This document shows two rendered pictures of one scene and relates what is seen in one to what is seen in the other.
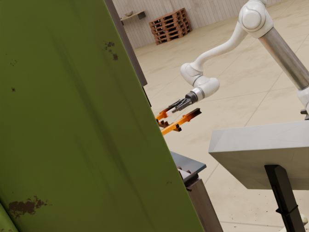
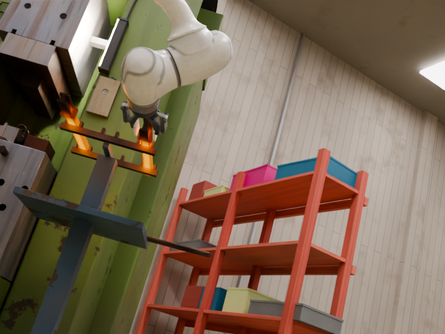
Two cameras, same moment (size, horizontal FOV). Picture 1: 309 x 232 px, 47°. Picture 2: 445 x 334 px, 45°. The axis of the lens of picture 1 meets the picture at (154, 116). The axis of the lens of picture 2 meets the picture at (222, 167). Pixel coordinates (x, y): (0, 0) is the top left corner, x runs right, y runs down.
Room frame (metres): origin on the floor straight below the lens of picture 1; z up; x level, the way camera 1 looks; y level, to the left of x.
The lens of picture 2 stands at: (2.92, -1.39, 0.35)
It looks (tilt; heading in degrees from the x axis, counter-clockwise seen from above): 21 degrees up; 113
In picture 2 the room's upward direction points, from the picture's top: 16 degrees clockwise
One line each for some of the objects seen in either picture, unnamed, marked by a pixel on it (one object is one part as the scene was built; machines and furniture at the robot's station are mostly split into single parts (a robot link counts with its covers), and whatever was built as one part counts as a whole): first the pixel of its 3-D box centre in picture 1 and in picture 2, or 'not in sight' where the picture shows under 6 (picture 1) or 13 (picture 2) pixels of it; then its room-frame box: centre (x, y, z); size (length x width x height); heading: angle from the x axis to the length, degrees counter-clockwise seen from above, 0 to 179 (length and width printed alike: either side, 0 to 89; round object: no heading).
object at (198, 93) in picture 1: (196, 95); (143, 95); (2.18, -0.30, 0.97); 0.09 x 0.06 x 0.09; 23
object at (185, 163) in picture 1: (167, 171); (85, 220); (1.89, 0.06, 0.70); 0.40 x 0.30 x 0.02; 22
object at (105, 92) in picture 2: not in sight; (103, 97); (1.61, 0.28, 1.27); 0.09 x 0.02 x 0.17; 23
